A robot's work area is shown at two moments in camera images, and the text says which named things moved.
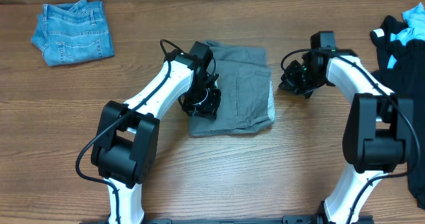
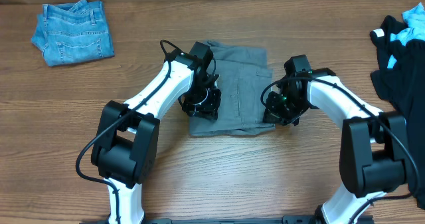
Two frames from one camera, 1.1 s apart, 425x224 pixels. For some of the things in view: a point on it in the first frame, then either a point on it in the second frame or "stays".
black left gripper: x=206 y=109 stays
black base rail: x=288 y=219 stays
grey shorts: x=247 y=102 stays
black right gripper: x=290 y=84 → x=275 y=117
